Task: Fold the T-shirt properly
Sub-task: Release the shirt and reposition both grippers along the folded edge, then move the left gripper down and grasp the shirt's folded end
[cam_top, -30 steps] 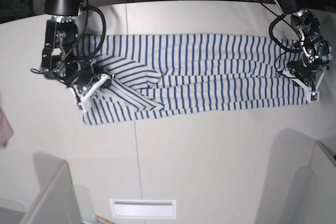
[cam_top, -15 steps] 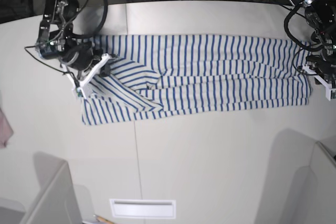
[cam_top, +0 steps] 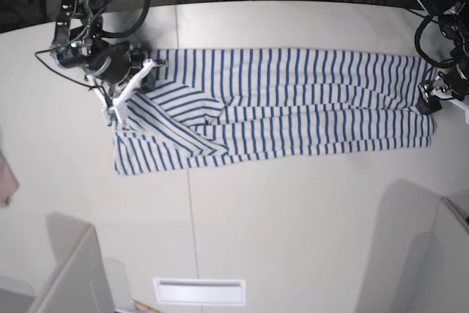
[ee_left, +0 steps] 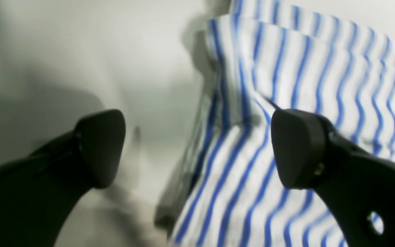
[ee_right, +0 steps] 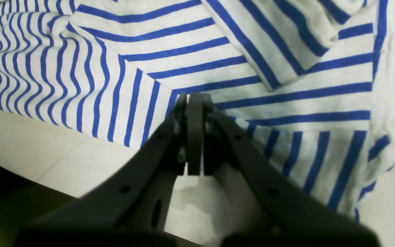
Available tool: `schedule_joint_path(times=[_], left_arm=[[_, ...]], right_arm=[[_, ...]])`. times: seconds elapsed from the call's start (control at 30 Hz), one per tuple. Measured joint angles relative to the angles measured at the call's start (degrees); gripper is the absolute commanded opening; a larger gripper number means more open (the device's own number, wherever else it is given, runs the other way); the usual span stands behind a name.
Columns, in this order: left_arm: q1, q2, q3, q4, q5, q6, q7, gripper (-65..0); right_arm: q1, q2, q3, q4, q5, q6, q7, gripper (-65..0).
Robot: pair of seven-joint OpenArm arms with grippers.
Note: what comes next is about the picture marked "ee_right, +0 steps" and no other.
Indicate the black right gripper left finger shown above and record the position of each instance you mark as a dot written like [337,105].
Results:
[127,210]

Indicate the blue white striped T-shirt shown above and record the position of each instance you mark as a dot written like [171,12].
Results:
[309,81]

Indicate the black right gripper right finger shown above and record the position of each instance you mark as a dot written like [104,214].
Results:
[266,209]

